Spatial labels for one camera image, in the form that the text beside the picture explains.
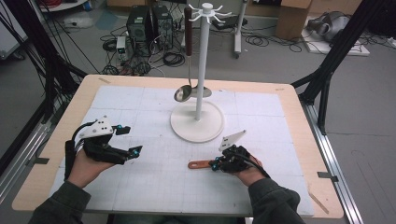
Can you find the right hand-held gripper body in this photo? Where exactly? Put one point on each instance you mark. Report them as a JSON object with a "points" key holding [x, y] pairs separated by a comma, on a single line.
{"points": [[235, 160]]}

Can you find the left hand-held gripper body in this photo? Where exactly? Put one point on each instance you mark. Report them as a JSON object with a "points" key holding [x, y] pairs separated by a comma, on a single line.
{"points": [[102, 151]]}

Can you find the wooden rice paddle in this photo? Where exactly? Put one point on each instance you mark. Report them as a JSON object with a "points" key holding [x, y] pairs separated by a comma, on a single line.
{"points": [[200, 164]]}

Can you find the white utensil hook stand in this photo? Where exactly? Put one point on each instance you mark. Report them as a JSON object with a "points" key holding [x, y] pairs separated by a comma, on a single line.
{"points": [[199, 124]]}

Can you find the metal spatula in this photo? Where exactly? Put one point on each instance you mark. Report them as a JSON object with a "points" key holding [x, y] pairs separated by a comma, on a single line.
{"points": [[205, 92]]}

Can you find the person's right hand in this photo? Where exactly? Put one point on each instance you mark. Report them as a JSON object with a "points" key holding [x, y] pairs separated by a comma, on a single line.
{"points": [[250, 175]]}

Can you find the person's left hand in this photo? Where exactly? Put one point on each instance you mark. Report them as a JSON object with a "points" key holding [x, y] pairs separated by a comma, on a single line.
{"points": [[84, 171]]}

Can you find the small white power supply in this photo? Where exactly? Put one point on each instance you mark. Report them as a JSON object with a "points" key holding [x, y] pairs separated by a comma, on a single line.
{"points": [[121, 46]]}

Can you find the black computer tower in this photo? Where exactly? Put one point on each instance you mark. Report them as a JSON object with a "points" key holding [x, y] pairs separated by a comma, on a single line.
{"points": [[162, 25], [137, 23]]}

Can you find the black floor box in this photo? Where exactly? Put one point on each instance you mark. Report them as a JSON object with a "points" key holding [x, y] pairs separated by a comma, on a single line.
{"points": [[230, 23]]}

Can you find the cardboard box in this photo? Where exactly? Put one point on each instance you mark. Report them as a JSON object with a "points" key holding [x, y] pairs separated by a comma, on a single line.
{"points": [[292, 21]]}

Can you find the white floor board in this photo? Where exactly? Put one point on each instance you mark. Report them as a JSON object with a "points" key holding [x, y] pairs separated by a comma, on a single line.
{"points": [[342, 48]]}

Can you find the grey rounded device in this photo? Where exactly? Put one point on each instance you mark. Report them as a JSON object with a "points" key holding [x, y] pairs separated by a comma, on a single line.
{"points": [[330, 25]]}

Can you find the black table bracket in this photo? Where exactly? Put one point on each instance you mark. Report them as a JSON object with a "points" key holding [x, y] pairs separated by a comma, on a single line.
{"points": [[39, 160], [327, 176]]}

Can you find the aluminium rail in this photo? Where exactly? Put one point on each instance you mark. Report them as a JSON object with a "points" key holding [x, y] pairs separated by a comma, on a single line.
{"points": [[330, 149], [21, 155]]}

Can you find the black metal frame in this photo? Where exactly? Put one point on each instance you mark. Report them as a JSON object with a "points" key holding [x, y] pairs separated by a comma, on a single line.
{"points": [[336, 53]]}

